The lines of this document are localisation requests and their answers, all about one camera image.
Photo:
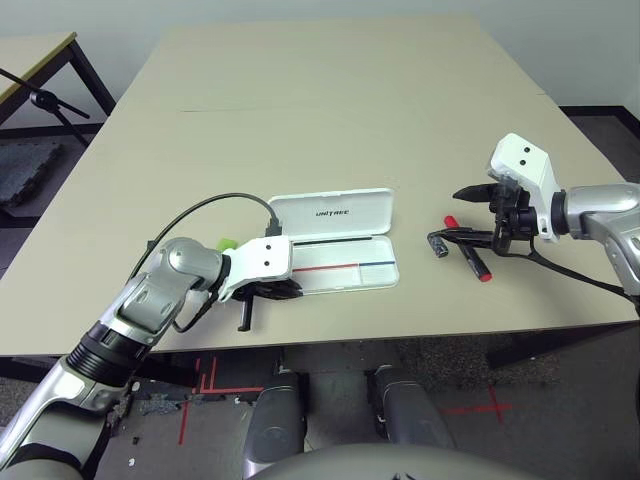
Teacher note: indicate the grey right robot leg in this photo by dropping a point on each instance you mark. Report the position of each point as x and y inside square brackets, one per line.
[410, 410]

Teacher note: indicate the green capped highlighter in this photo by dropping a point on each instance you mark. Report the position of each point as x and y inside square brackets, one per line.
[226, 244]

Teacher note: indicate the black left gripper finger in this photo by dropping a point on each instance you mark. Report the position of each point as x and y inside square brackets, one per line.
[282, 285]
[282, 295]

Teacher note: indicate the white plastic pencil case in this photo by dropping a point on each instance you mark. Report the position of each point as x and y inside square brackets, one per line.
[350, 215]

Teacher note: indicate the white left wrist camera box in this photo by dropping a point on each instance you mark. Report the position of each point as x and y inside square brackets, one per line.
[260, 260]

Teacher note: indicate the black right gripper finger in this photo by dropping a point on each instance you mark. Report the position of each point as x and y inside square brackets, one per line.
[470, 237]
[477, 193]

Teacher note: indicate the red tape cross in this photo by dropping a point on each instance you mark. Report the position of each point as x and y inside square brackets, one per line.
[495, 409]

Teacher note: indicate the black table underframe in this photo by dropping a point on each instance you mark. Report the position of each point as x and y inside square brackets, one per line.
[550, 350]

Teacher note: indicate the grey robot torso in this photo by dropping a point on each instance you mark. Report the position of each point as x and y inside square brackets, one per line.
[375, 465]

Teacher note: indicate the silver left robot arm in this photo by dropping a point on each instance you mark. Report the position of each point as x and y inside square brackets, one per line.
[150, 295]

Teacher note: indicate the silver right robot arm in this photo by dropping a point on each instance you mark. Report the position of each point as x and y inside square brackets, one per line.
[595, 205]

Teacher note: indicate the black foam floor mat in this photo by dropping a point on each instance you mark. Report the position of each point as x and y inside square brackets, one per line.
[25, 170]

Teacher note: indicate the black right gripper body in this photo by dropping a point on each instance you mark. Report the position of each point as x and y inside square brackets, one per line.
[515, 217]

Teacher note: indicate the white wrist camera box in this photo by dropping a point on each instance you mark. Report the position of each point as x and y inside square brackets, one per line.
[260, 260]
[525, 165]

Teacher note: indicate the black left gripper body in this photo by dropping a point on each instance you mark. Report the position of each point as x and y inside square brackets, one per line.
[246, 315]

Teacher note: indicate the black marker with red cap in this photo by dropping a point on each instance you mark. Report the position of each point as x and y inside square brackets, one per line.
[481, 270]

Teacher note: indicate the grey robot leg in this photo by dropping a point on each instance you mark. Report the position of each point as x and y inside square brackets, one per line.
[277, 420]
[410, 410]

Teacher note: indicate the black tripod stand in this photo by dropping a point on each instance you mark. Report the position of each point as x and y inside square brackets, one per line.
[42, 99]

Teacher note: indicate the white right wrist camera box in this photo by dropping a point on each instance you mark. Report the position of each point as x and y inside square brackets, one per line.
[525, 165]

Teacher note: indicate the beige side table black legs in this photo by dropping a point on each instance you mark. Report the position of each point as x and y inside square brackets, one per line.
[30, 55]

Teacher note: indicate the grey left robot leg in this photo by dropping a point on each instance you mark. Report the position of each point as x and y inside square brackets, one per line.
[277, 420]

